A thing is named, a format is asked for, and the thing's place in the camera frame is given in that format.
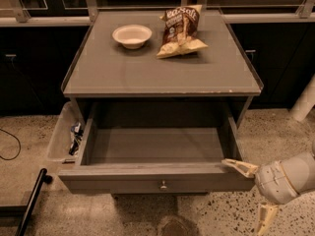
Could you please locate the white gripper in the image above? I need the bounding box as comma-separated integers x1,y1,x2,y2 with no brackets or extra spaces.
221,158,298,236

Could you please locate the grey top drawer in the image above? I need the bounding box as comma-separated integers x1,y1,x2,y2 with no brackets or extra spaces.
58,102,254,194

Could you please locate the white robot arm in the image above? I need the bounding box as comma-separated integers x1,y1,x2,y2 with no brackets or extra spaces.
222,80,315,236

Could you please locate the grey drawer cabinet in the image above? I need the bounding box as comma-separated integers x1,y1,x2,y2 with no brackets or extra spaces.
60,9,264,197

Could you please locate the brown chip bag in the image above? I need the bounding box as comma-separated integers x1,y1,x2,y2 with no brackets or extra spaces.
157,5,208,59

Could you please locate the crumpled wrapper in bin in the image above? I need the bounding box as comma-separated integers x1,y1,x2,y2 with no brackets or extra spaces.
69,122,84,155

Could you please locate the white paper bowl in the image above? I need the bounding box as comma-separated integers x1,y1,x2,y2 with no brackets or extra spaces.
112,25,152,49

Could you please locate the clear plastic bin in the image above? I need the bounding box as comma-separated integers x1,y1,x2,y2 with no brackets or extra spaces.
47,102,81,163

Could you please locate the black metal bar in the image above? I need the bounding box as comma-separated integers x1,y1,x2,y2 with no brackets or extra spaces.
0,167,53,236

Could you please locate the metal railing frame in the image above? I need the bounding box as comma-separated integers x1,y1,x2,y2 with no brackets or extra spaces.
0,0,315,24

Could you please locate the black floor cable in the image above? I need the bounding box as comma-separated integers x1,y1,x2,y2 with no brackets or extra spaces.
0,127,22,161

